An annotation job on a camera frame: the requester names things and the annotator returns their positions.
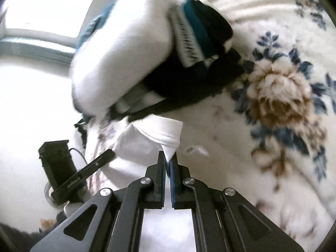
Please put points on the teal folded garment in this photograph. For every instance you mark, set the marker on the teal folded garment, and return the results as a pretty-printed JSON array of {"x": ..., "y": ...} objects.
[{"x": 198, "y": 26}]

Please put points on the white small garment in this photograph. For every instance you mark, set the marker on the white small garment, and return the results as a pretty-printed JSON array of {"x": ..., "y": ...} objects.
[{"x": 147, "y": 141}]

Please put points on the floral blanket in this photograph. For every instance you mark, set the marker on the floral blanket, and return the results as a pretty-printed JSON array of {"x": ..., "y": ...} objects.
[{"x": 275, "y": 97}]

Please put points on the blue folded garment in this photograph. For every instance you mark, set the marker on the blue folded garment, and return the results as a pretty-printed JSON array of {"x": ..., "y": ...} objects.
[{"x": 93, "y": 26}]

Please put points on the window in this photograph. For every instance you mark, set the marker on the window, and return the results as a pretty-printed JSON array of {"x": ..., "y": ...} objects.
[{"x": 47, "y": 5}]

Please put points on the person's left hand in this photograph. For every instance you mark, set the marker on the person's left hand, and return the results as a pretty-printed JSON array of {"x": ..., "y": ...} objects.
[{"x": 48, "y": 224}]

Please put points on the white black-patterned folded garment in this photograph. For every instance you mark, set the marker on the white black-patterned folded garment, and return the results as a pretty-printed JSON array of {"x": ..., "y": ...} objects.
[{"x": 185, "y": 39}]

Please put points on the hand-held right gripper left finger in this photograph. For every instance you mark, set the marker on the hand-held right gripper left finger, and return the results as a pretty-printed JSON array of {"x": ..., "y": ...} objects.
[{"x": 162, "y": 178}]

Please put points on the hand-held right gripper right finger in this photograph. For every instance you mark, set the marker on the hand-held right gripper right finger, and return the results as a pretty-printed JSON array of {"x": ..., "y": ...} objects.
[{"x": 173, "y": 183}]

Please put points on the window sill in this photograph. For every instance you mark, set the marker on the window sill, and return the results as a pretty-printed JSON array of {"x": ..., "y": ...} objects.
[{"x": 34, "y": 50}]

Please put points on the black folded garment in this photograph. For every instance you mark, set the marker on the black folded garment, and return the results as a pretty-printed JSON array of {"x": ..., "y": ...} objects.
[{"x": 189, "y": 81}]

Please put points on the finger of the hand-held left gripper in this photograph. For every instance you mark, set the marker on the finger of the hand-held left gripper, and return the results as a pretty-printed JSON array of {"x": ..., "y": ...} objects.
[{"x": 101, "y": 160}]

